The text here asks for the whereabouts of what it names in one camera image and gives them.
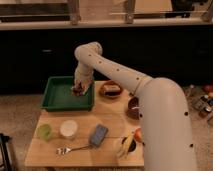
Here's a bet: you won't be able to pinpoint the white paper cup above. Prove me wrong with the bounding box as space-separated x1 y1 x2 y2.
60 120 78 139

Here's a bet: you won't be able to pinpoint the dark red bowl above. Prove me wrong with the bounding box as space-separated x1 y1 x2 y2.
126 97 139 120

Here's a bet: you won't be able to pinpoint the bottles on floor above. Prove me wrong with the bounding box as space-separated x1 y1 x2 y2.
184 85 213 127

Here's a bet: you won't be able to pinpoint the black round bowl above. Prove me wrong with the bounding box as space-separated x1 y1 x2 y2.
121 137 136 153

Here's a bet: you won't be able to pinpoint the blue sponge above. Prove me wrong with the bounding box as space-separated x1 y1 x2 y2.
89 124 108 147

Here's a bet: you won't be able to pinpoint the small green cup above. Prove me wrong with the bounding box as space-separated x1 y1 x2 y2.
36 124 52 141

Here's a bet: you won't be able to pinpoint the black stand at left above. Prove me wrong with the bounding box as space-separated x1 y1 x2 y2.
0 133 13 171

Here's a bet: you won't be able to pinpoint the brown bowl with food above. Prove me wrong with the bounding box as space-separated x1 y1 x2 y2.
99 80 123 98

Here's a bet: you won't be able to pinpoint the wooden shelf frame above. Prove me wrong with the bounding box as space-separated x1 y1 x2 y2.
0 0 213 30

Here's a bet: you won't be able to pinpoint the yellow banana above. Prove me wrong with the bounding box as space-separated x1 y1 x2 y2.
117 132 134 157

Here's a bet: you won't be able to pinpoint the dark purple grape bunch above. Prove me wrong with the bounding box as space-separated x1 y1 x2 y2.
73 83 85 96

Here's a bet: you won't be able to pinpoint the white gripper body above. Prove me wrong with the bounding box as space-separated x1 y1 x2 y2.
74 64 93 86

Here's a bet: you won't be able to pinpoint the silver metal fork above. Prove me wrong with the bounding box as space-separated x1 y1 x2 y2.
56 145 93 155

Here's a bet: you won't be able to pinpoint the orange peach fruit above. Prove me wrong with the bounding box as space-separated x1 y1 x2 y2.
134 128 142 143

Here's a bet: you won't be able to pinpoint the green plastic tray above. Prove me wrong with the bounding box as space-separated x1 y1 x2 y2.
41 76 94 112

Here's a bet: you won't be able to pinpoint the wooden table board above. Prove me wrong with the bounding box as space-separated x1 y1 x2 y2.
25 81 144 167

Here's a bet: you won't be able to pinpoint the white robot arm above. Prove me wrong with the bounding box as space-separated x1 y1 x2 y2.
74 42 198 171

